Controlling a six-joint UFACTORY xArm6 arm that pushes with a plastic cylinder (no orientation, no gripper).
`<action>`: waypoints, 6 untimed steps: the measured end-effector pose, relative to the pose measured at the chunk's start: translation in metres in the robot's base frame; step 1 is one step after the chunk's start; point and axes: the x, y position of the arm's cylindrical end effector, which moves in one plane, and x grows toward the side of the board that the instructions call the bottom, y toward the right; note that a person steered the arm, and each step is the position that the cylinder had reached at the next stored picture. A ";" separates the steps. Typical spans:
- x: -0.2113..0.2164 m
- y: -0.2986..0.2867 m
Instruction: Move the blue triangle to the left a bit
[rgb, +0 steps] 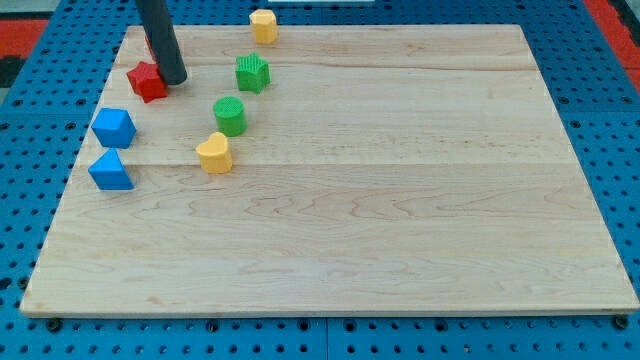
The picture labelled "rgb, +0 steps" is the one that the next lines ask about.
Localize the blue triangle block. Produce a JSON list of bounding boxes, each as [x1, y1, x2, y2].
[[88, 148, 134, 191]]

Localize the light wooden board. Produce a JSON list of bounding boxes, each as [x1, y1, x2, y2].
[[20, 25, 639, 318]]

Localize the yellow heart block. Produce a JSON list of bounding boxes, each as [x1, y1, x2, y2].
[[196, 132, 233, 174]]

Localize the green cylinder block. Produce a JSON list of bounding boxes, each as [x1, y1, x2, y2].
[[213, 96, 247, 137]]

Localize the green star block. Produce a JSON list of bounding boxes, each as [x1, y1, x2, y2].
[[235, 52, 271, 94]]

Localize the yellow hexagon block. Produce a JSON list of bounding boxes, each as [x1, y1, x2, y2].
[[249, 9, 279, 44]]

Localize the red star block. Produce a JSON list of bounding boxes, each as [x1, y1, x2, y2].
[[126, 62, 168, 103]]

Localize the blue cube block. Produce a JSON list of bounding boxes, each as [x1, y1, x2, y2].
[[91, 108, 137, 149]]

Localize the dark grey cylindrical robot stick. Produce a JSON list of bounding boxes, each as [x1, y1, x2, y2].
[[135, 0, 187, 86]]

